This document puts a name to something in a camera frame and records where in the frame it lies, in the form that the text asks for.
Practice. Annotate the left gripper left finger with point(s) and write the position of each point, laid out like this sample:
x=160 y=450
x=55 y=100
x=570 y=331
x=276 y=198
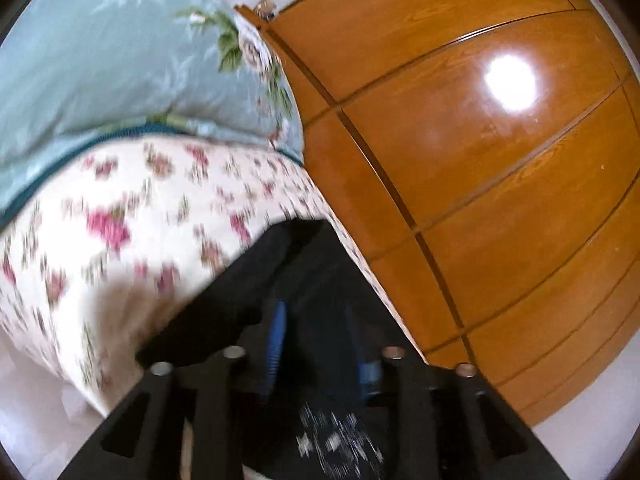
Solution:
x=236 y=416

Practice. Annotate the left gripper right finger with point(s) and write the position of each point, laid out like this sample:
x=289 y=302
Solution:
x=392 y=433

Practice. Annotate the black embroidered pants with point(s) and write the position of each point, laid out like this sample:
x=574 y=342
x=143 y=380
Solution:
x=303 y=264

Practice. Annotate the floral white bedspread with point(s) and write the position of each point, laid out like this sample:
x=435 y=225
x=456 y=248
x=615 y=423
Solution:
x=114 y=245

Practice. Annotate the wooden wardrobe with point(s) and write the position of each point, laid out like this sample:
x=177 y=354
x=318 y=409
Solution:
x=484 y=154

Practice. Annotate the light blue floral pillow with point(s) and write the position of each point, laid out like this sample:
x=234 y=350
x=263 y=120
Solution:
x=77 y=73

